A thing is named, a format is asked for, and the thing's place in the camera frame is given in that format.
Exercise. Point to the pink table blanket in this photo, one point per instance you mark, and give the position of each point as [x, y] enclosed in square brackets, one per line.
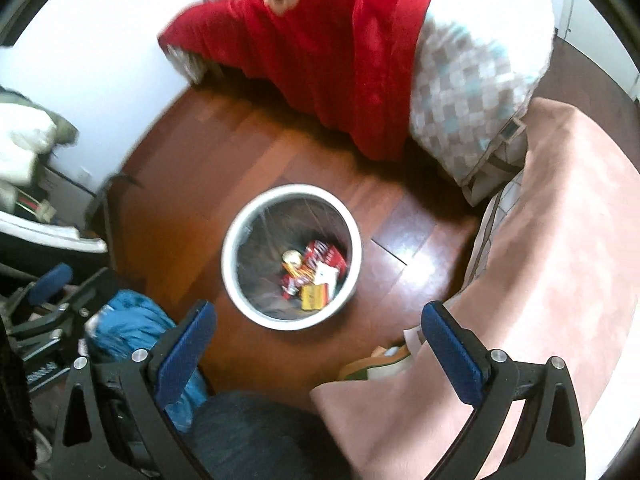
[550, 285]

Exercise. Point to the red blanket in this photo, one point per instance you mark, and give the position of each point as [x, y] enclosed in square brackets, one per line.
[310, 55]

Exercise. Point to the orange snack packet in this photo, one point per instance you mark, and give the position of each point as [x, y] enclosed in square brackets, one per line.
[297, 280]

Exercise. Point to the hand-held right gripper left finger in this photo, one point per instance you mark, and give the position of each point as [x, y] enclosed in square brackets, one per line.
[185, 355]

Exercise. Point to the yellow box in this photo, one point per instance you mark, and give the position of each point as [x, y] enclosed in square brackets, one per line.
[314, 297]

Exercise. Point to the checkered bed sheet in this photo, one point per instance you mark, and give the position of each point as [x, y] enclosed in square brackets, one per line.
[475, 75]

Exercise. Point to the blue cloth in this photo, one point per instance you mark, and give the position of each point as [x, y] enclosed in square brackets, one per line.
[130, 320]

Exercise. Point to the round white trash bin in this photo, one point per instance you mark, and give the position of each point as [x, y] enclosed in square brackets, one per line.
[235, 270]

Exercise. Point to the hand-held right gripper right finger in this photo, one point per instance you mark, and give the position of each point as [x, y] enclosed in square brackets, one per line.
[450, 355]

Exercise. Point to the red white snack bag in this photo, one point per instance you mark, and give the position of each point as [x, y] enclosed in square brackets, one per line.
[325, 255]

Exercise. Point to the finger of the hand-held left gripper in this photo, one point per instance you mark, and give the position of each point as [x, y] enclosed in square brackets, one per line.
[50, 282]
[95, 290]

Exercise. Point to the white door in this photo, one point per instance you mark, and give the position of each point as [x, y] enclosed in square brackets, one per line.
[605, 45]

